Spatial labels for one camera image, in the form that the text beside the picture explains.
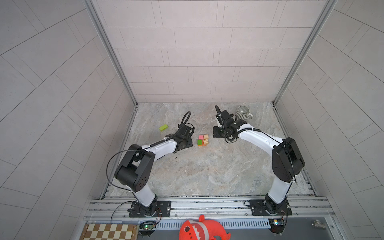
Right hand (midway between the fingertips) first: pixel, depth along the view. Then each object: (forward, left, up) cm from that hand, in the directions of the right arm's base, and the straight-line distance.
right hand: (213, 133), depth 90 cm
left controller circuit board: (-43, +34, -6) cm, 55 cm away
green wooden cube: (-2, +8, -5) cm, 10 cm away
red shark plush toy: (-46, +10, -1) cm, 47 cm away
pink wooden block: (+1, +8, -4) cm, 9 cm away
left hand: (0, +13, -5) cm, 14 cm away
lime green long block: (+11, +33, -5) cm, 35 cm away
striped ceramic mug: (+18, -24, -3) cm, 30 cm away
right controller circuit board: (-46, -25, -10) cm, 53 cm away
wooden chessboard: (-44, +49, -4) cm, 66 cm away
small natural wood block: (-3, +5, -4) cm, 7 cm away
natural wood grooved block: (+1, +4, -4) cm, 6 cm away
